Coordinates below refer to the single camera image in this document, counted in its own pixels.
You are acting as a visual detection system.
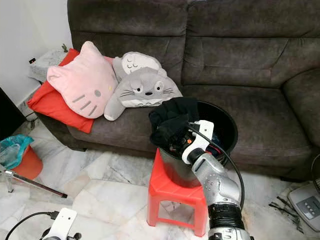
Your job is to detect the black polo shirt green logo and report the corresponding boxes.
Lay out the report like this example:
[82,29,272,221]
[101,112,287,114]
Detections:
[148,96,201,153]

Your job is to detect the black plastic bucket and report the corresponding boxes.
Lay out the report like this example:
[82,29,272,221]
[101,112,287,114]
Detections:
[157,100,239,189]

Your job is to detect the red plastic stool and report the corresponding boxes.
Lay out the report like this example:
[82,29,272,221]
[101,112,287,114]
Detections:
[146,148,210,237]

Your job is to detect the grey Totoro plush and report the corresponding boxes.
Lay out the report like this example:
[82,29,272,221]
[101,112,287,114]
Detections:
[104,67,183,122]

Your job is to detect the white grey Totoro cushion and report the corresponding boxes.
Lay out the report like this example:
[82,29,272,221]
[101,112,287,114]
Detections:
[112,51,163,81]

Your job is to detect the brown fabric sofa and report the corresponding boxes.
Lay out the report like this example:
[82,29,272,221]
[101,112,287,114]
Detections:
[37,0,320,182]

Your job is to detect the pink cat face cushion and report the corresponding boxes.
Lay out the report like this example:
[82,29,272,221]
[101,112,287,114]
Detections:
[46,41,119,119]

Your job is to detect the red cushion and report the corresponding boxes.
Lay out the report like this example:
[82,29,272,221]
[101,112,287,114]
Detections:
[27,48,96,134]

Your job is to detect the black standing fan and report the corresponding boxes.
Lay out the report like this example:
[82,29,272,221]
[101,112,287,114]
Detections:
[287,152,320,233]

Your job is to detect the metal clothes rack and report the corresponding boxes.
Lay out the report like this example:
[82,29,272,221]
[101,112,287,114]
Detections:
[2,169,68,199]

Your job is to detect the orange bin teal bag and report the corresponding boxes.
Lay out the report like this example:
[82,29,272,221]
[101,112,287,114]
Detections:
[0,134,43,181]

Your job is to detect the marble side table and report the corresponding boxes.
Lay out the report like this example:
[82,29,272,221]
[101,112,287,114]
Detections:
[28,45,68,83]

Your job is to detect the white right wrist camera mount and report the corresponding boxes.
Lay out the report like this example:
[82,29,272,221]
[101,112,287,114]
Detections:
[181,120,215,165]

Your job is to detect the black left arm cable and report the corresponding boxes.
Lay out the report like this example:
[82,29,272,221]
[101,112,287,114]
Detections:
[5,211,59,240]

